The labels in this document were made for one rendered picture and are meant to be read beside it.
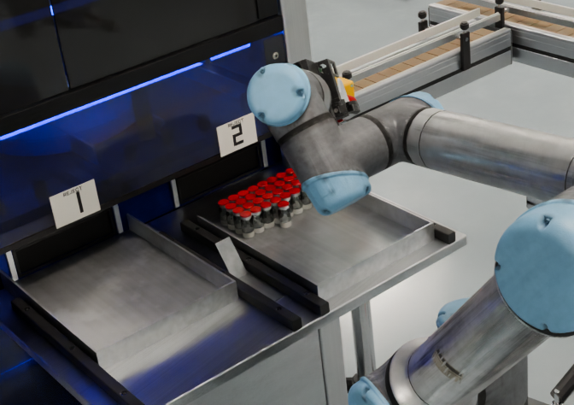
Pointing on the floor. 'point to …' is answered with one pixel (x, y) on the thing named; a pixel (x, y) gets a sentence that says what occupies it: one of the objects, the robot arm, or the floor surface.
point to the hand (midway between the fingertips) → (338, 119)
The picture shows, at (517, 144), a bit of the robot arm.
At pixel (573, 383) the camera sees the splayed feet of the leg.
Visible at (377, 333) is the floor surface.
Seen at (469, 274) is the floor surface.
